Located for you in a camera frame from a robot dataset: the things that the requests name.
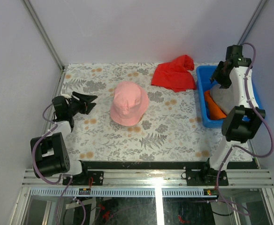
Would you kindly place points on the grey bucket hat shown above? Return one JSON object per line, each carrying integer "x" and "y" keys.
{"x": 224, "y": 98}

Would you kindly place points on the floral patterned table mat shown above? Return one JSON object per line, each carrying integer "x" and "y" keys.
{"x": 170, "y": 130}

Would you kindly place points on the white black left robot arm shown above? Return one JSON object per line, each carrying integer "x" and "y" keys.
{"x": 49, "y": 153}

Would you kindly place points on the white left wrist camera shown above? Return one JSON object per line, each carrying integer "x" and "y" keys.
{"x": 66, "y": 96}

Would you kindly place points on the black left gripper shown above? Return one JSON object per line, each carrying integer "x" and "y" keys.
{"x": 86, "y": 108}

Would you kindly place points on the blue plastic bin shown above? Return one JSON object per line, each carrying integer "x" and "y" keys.
{"x": 237, "y": 76}

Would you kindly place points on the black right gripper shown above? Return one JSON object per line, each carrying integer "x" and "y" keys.
{"x": 225, "y": 84}

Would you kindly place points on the aluminium corner frame post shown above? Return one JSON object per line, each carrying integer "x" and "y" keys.
{"x": 41, "y": 30}

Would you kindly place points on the right aluminium corner post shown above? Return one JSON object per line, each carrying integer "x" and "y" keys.
{"x": 233, "y": 51}

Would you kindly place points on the white slotted cable duct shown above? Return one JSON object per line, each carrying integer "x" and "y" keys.
{"x": 122, "y": 192}

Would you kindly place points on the pink bucket hat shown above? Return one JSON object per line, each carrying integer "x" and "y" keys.
{"x": 130, "y": 102}

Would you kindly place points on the orange hat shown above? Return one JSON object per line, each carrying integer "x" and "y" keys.
{"x": 215, "y": 113}

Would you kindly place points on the red cloth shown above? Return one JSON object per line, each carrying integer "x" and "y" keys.
{"x": 175, "y": 75}

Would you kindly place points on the aluminium mounting rail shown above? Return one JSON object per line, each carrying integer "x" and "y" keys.
{"x": 253, "y": 178}

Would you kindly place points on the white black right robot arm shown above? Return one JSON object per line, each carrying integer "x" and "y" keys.
{"x": 239, "y": 126}

